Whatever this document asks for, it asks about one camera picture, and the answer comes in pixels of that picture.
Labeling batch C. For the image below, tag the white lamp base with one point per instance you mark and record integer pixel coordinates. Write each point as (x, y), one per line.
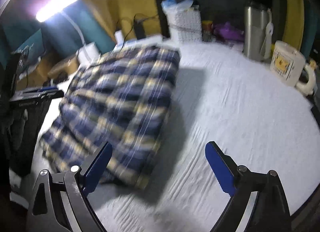
(88, 54)

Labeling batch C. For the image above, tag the steel thermos bottle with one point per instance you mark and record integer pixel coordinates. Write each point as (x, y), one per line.
(258, 32)

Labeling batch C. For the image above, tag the tan plastic box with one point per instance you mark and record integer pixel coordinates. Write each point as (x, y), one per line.
(68, 65)

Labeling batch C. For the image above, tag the white power strip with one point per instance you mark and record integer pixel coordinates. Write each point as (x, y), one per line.
(157, 38)

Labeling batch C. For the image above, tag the purple cloth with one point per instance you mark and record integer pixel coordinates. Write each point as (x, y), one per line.
(227, 32)

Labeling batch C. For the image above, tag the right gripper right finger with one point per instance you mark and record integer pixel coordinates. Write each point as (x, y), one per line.
(270, 210)

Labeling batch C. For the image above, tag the black charger adapter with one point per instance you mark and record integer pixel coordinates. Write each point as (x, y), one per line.
(139, 29)

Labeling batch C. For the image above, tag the white charger adapter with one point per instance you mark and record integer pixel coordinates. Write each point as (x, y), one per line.
(119, 36)

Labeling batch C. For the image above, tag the teal curtain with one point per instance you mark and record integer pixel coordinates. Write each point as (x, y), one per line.
(65, 33)

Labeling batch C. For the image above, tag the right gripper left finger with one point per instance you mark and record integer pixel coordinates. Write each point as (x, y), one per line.
(59, 201)

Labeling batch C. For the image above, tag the blue yellow plaid pants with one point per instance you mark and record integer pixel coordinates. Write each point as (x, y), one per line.
(123, 99)

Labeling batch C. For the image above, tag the white perforated basket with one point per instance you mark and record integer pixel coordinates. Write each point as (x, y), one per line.
(185, 25)

